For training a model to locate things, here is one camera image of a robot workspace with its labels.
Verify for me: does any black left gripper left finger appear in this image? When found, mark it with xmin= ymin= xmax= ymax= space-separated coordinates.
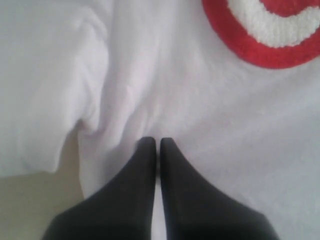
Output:
xmin=42 ymin=137 xmax=157 ymax=240

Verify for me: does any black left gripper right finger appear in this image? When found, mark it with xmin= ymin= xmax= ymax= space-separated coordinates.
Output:
xmin=160 ymin=138 xmax=275 ymax=240

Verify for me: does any white t-shirt red print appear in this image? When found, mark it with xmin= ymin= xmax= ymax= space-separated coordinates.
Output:
xmin=0 ymin=0 xmax=320 ymax=240

